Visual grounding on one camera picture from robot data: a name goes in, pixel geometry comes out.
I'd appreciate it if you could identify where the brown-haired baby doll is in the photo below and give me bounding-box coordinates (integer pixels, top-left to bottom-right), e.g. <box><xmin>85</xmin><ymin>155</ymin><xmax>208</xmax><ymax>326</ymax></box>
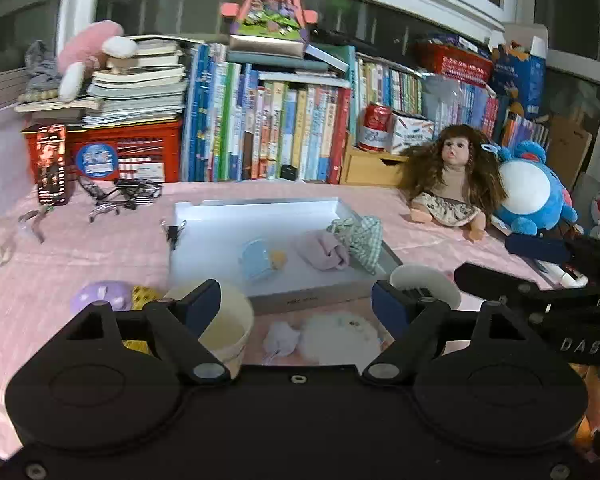
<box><xmin>404</xmin><ymin>125</ymin><xmax>507</xmax><ymax>242</ymax></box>

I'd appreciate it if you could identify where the white tissue box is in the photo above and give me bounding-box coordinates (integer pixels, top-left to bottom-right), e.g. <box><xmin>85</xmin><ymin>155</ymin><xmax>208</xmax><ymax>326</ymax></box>
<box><xmin>387</xmin><ymin>113</ymin><xmax>434</xmax><ymax>155</ymax></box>

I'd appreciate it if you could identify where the purple round toy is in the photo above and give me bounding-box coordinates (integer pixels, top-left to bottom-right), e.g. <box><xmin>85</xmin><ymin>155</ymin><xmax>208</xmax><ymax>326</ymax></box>
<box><xmin>70</xmin><ymin>281</ymin><xmax>133</xmax><ymax>314</ymax></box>

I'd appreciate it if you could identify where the person's right hand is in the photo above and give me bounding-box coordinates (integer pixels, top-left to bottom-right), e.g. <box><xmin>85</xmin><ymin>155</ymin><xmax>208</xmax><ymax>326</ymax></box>
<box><xmin>570</xmin><ymin>363</ymin><xmax>600</xmax><ymax>454</ymax></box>

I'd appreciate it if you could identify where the pink cloth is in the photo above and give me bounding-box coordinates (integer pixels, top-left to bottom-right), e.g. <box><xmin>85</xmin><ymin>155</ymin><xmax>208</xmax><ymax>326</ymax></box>
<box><xmin>294</xmin><ymin>230</ymin><xmax>350</xmax><ymax>271</ymax></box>

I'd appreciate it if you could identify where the stack of grey books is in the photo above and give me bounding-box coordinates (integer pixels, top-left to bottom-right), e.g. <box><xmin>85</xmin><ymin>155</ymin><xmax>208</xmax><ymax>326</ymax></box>
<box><xmin>82</xmin><ymin>35</ymin><xmax>200</xmax><ymax>128</ymax></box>

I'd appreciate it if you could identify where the red Budweiser can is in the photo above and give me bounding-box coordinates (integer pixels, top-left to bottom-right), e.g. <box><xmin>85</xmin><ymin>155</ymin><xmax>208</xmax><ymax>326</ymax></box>
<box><xmin>358</xmin><ymin>103</ymin><xmax>392</xmax><ymax>152</ymax></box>

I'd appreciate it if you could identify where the row of upright children's books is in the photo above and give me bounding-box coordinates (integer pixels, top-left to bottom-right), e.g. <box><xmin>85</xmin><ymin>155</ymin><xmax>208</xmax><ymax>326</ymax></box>
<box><xmin>178</xmin><ymin>44</ymin><xmax>356</xmax><ymax>184</ymax></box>

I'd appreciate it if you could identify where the white shallow tray box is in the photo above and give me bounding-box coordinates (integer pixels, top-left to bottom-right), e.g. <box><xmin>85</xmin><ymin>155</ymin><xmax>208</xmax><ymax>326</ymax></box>
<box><xmin>168</xmin><ymin>197</ymin><xmax>401</xmax><ymax>314</ymax></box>

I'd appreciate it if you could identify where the blue cardboard box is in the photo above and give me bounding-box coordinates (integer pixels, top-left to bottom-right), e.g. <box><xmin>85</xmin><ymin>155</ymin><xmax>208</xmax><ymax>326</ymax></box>
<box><xmin>491</xmin><ymin>36</ymin><xmax>547</xmax><ymax>119</ymax></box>

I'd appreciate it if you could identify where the red plastic basket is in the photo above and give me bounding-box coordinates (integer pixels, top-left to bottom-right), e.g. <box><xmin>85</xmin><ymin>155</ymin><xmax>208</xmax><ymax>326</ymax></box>
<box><xmin>21</xmin><ymin>119</ymin><xmax>183</xmax><ymax>187</ymax></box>
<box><xmin>416</xmin><ymin>44</ymin><xmax>493</xmax><ymax>87</ymax></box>

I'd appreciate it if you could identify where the white paper cup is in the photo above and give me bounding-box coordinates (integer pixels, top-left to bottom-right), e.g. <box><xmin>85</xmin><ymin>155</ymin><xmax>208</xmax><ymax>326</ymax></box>
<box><xmin>166</xmin><ymin>278</ymin><xmax>254</xmax><ymax>379</ymax></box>
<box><xmin>389</xmin><ymin>263</ymin><xmax>462</xmax><ymax>310</ymax></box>

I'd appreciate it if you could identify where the pink tablecloth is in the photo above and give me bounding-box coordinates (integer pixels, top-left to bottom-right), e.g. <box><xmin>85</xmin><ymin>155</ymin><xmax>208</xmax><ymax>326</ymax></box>
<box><xmin>0</xmin><ymin>181</ymin><xmax>547</xmax><ymax>458</ymax></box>

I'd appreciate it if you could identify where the small wooden drawer box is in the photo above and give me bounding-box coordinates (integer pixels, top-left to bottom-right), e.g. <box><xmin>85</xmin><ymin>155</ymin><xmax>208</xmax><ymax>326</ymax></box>
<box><xmin>339</xmin><ymin>136</ymin><xmax>406</xmax><ymax>188</ymax></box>

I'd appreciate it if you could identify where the right row of books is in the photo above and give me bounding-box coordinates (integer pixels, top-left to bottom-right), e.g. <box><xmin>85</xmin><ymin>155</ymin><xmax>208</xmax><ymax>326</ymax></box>
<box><xmin>351</xmin><ymin>54</ymin><xmax>550</xmax><ymax>148</ymax></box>

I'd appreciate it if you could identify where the red plastic basket left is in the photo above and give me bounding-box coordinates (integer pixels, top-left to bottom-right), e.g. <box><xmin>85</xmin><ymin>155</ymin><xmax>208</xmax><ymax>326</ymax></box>
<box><xmin>21</xmin><ymin>119</ymin><xmax>183</xmax><ymax>187</ymax></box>

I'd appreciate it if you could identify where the dark red snack box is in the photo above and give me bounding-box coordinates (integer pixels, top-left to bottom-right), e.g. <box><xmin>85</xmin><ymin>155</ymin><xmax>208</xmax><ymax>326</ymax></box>
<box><xmin>36</xmin><ymin>124</ymin><xmax>69</xmax><ymax>206</ymax></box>

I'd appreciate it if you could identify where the left white paper cup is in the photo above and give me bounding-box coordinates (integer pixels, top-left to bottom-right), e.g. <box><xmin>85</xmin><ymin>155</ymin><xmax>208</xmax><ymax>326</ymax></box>
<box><xmin>166</xmin><ymin>278</ymin><xmax>254</xmax><ymax>379</ymax></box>

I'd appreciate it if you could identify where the blue plush toy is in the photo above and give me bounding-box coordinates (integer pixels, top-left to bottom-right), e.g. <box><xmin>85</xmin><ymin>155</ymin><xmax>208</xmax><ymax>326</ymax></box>
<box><xmin>492</xmin><ymin>141</ymin><xmax>578</xmax><ymax>236</ymax></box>

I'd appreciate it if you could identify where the red plastic basket right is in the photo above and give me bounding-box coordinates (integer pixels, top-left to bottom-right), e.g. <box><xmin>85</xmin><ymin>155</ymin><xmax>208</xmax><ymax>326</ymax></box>
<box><xmin>416</xmin><ymin>44</ymin><xmax>493</xmax><ymax>87</ymax></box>

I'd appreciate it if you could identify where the triangular toy house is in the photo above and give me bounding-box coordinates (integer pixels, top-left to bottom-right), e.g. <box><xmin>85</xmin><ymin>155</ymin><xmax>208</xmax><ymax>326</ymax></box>
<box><xmin>220</xmin><ymin>0</ymin><xmax>317</xmax><ymax>58</ymax></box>

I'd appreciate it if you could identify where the blue packaged face mask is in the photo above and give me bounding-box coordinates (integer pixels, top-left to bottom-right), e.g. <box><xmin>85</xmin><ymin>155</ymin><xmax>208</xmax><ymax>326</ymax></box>
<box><xmin>239</xmin><ymin>238</ymin><xmax>274</xmax><ymax>283</ymax></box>

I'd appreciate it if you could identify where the right white paper cup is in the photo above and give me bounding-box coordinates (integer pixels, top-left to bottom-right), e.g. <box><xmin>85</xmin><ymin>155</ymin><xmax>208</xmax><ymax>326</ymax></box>
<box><xmin>389</xmin><ymin>263</ymin><xmax>462</xmax><ymax>310</ymax></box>

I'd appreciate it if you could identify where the small yellow soft piece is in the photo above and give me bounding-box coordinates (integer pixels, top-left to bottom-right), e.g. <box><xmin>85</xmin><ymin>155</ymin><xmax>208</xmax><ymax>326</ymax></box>
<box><xmin>270</xmin><ymin>250</ymin><xmax>287</xmax><ymax>270</ymax></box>

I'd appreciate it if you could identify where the black wire toy cart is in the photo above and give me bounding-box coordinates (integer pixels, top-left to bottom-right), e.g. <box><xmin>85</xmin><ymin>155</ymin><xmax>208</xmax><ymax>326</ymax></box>
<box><xmin>78</xmin><ymin>176</ymin><xmax>163</xmax><ymax>223</ymax></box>

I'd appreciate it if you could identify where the green checked cloth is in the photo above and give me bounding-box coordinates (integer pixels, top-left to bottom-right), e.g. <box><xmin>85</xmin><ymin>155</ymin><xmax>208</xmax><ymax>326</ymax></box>
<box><xmin>327</xmin><ymin>216</ymin><xmax>384</xmax><ymax>275</ymax></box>

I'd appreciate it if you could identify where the pink plush bunny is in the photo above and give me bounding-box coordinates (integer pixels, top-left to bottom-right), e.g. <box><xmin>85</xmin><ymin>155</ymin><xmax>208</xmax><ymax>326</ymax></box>
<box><xmin>57</xmin><ymin>20</ymin><xmax>137</xmax><ymax>103</ymax></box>

